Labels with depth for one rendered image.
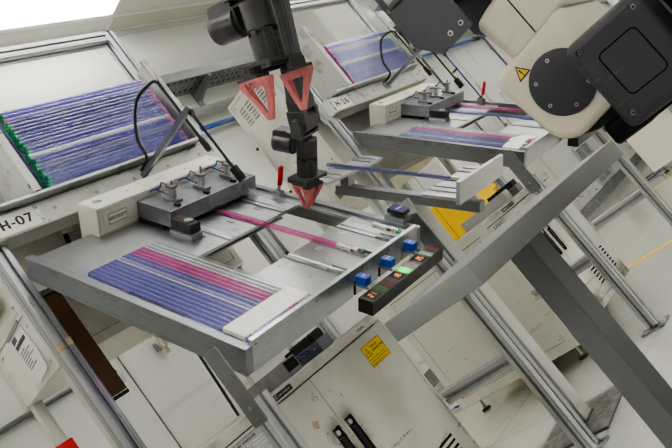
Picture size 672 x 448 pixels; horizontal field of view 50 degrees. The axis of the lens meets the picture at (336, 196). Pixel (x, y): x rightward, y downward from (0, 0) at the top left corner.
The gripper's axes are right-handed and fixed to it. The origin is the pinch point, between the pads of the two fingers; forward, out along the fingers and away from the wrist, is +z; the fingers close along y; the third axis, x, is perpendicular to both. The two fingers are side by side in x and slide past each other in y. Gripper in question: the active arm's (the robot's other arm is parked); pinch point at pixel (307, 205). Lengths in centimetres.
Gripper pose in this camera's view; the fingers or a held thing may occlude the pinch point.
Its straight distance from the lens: 198.7
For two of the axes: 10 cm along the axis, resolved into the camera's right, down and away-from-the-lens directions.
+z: 0.0, 9.2, 3.9
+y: -5.6, 3.2, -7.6
